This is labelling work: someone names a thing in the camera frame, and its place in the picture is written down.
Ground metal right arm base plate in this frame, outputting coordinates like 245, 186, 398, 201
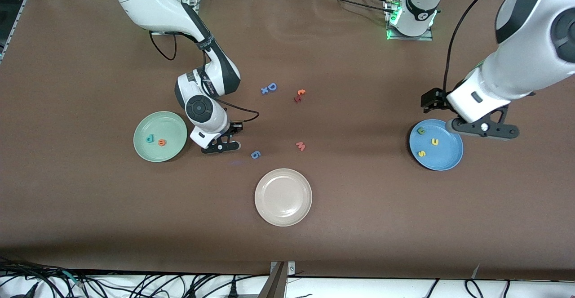
150, 0, 200, 36

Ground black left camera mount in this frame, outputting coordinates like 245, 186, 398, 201
449, 106, 520, 142

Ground metal table edge bracket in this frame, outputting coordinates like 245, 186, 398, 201
258, 261, 296, 298

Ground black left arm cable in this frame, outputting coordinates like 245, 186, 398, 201
442, 0, 537, 94

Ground mint green plate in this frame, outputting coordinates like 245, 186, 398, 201
133, 111, 188, 163

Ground beige plate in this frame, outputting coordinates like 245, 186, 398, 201
254, 168, 313, 227

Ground black cable to arm base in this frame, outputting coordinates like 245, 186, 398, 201
310, 0, 396, 15

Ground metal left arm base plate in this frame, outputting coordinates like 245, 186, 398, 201
385, 0, 434, 41

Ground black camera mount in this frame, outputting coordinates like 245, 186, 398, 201
201, 129, 241, 155
449, 106, 520, 142

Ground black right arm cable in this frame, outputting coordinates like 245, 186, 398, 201
149, 31, 177, 61

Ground black cable tangle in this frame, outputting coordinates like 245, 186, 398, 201
0, 255, 270, 298

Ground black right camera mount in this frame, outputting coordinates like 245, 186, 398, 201
201, 129, 241, 155

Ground black looped cable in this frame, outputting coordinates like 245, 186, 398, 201
464, 278, 485, 298

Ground brown table cover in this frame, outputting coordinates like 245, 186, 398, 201
0, 0, 575, 281

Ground blue plate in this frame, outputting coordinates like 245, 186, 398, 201
409, 119, 464, 171

